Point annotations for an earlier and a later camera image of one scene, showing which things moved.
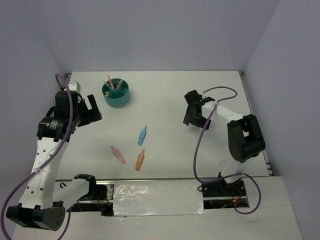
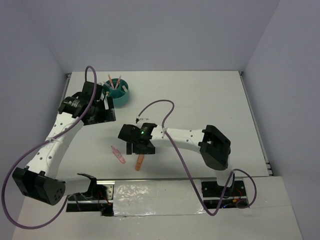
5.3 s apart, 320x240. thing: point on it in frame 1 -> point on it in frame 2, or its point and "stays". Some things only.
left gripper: x=93 y=116 -> x=108 y=115
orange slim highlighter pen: x=110 y=81 stays
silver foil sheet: x=158 y=197 stays
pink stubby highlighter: x=118 y=155 stays
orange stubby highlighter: x=140 y=160 stays
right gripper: x=201 y=124 -> x=148 y=149
